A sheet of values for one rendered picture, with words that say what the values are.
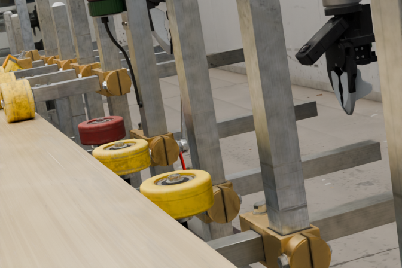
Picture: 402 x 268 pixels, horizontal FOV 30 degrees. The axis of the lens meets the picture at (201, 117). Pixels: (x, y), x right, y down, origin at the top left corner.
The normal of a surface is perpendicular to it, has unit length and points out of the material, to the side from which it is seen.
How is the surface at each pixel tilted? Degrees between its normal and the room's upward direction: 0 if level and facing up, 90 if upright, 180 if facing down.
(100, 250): 0
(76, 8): 90
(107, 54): 90
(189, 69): 90
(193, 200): 90
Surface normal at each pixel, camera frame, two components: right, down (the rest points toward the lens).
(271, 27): 0.35, 0.11
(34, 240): -0.15, -0.97
